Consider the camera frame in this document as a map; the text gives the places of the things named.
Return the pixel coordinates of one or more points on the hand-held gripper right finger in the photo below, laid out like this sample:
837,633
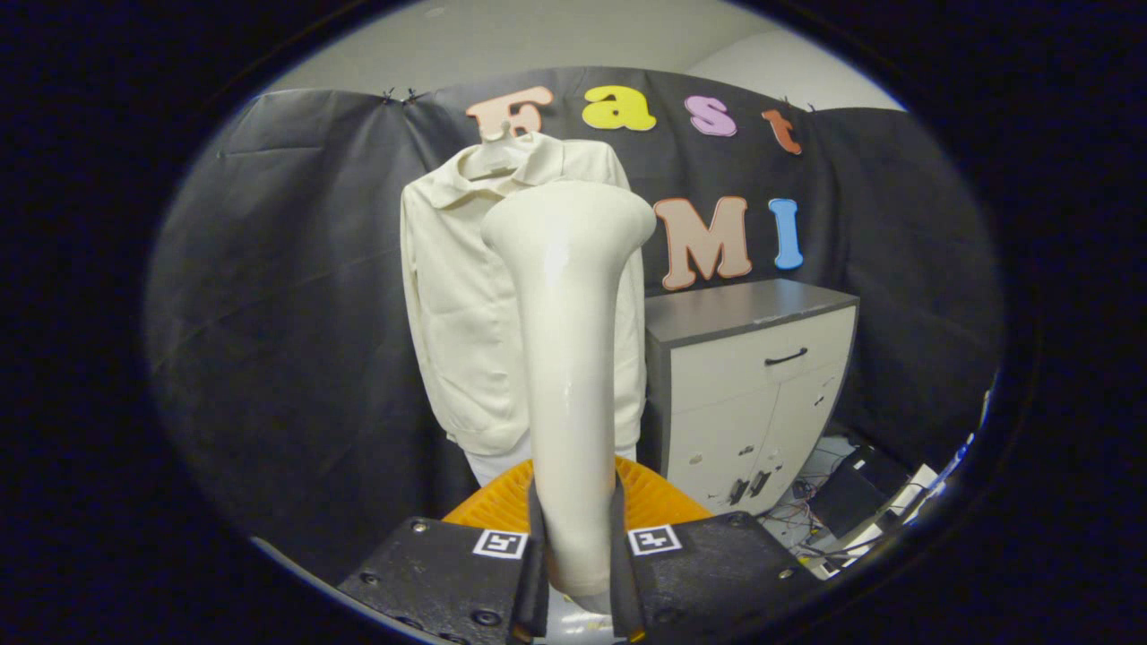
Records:
625,591

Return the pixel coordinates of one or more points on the black electronics box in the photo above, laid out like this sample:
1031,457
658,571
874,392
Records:
851,493

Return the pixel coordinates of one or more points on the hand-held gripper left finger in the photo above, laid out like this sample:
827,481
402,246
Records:
536,591

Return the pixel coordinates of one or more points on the grey-topped white cabinet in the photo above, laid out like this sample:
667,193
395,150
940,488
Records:
717,394

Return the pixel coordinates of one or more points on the cream plastic hanger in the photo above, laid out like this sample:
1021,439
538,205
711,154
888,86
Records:
495,136

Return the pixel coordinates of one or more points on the cream button-up shirt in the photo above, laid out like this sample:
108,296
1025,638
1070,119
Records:
466,313

